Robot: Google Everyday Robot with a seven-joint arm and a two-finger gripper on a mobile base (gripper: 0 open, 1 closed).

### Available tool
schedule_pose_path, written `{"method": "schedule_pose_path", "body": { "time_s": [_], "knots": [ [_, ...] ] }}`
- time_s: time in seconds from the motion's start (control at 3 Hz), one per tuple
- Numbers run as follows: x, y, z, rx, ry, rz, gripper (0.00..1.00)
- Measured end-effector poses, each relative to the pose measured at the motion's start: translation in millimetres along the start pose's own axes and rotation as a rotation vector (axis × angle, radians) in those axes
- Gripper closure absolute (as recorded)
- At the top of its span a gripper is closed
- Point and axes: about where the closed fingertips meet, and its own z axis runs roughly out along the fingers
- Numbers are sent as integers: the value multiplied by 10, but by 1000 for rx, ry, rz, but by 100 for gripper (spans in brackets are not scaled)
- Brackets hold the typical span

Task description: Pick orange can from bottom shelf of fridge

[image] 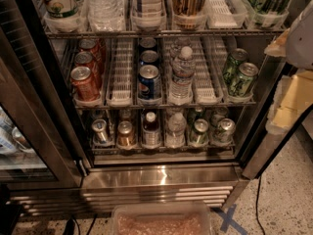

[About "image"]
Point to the orange soda can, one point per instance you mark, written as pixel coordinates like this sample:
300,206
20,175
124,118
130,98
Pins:
125,115
125,134

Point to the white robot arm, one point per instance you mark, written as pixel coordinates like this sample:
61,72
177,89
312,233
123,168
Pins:
299,46

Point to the front blue pepsi can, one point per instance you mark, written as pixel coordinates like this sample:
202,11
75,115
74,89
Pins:
149,83

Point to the blue pepsi can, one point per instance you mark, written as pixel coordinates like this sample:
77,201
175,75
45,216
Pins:
149,83
147,43
149,57

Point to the bottom shelf water bottle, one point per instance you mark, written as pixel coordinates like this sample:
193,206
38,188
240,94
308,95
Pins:
174,135

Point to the shelf water bottle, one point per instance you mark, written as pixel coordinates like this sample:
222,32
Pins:
183,70
105,15
174,135

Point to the middle shelf water bottle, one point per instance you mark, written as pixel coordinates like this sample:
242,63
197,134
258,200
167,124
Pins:
183,70

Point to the green can bottom left front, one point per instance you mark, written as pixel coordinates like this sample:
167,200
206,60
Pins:
198,135

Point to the middle blue pepsi can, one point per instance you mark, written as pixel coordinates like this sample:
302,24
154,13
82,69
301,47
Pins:
149,57

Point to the silver can bottom shelf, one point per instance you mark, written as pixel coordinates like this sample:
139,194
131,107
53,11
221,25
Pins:
100,128

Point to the rear blue pepsi can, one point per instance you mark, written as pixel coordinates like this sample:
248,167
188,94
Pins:
147,43

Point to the green can bottom right front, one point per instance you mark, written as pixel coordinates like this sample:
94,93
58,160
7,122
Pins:
224,131

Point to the front red soda can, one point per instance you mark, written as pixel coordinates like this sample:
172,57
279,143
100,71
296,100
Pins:
85,84

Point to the red soda can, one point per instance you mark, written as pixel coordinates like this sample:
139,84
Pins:
86,59
85,84
94,46

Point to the rear green can middle shelf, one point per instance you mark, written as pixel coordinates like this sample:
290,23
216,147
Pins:
234,59

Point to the front green can middle shelf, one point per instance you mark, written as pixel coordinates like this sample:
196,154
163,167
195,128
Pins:
243,80

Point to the middle red soda can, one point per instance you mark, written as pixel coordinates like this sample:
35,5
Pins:
86,59

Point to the rear red soda can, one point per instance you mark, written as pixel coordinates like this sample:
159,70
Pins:
94,46

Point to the steel fridge base grille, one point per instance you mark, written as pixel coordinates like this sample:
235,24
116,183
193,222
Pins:
219,186

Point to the top shelf water bottle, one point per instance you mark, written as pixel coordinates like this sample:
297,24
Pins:
105,15

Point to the glass fridge door left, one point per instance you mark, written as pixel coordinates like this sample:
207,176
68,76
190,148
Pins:
35,95

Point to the open fridge door right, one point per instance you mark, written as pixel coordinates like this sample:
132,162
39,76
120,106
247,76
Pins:
293,96

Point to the dark drink bottle white cap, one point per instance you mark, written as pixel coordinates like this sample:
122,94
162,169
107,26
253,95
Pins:
151,131

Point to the empty white tray middle left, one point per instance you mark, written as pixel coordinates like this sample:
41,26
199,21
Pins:
120,91

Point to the empty white tray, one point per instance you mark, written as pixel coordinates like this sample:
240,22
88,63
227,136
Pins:
120,91
206,87
225,14

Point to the empty white tray middle right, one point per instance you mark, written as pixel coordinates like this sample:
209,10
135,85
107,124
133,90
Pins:
206,87

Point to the white labelled top bottle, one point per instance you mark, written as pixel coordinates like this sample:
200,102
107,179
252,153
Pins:
147,13

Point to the clear plastic bin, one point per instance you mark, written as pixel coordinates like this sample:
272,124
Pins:
175,218

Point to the empty white tray top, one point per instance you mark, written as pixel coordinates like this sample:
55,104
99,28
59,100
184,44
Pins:
225,14

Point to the blue tape cross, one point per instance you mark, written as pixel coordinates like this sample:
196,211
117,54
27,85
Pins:
228,221

